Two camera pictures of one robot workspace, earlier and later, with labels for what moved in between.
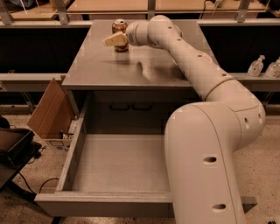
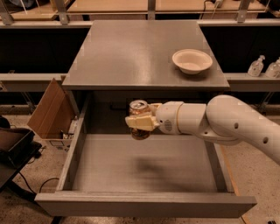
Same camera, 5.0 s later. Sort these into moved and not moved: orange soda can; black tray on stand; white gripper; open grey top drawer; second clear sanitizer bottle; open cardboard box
Moved: white gripper; orange soda can
Not moved: open grey top drawer; second clear sanitizer bottle; open cardboard box; black tray on stand
